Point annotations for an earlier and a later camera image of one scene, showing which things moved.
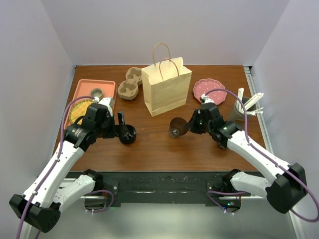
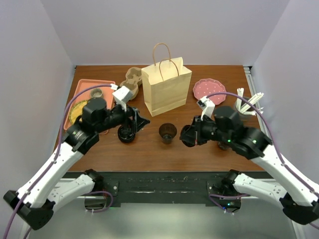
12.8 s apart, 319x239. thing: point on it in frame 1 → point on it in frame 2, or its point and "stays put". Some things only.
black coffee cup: x=128 y=137 stays put
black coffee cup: x=178 y=127 → x=167 y=131
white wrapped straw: x=239 y=105 stays put
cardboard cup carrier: x=128 y=89 stays put
